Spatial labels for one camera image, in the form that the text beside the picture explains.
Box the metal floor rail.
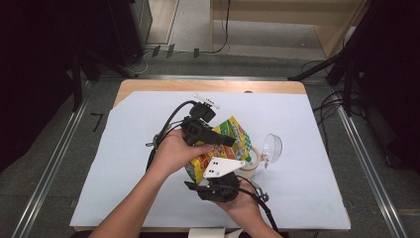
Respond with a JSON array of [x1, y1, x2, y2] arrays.
[[11, 78, 92, 238], [332, 98, 409, 238]]

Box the black tripod stand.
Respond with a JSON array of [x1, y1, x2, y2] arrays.
[[286, 0, 390, 117]]

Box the black cabinet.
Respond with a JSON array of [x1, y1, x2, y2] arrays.
[[108, 0, 154, 66]]

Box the clear jar with beige clasp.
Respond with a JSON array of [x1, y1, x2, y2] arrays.
[[235, 133, 284, 181]]

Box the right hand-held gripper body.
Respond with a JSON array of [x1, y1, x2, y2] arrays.
[[196, 158, 248, 203]]

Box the white paper mat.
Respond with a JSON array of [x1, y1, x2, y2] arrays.
[[68, 90, 352, 231]]

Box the black metal stand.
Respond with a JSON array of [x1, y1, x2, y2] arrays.
[[69, 46, 134, 112]]

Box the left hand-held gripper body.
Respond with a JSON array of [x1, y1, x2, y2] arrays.
[[179, 93, 221, 147]]

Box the black floor cables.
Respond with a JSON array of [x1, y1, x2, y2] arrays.
[[300, 59, 365, 157]]

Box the light wooden shelf unit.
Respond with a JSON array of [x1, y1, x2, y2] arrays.
[[209, 0, 368, 60]]

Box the white floor cable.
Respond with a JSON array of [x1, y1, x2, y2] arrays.
[[126, 49, 151, 75]]

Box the yellow green sauce pouch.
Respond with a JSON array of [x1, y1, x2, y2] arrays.
[[184, 115, 254, 184]]

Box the black hanging cable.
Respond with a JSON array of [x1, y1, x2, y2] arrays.
[[210, 0, 233, 55]]

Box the dark curtain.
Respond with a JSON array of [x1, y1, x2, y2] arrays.
[[353, 0, 420, 174], [0, 0, 112, 174]]

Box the person's left hand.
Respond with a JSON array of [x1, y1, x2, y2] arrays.
[[150, 128, 216, 179]]

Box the white paper box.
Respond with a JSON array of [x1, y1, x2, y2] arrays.
[[187, 226, 244, 238]]

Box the person's right hand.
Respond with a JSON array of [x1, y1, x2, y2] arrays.
[[215, 187, 263, 226]]

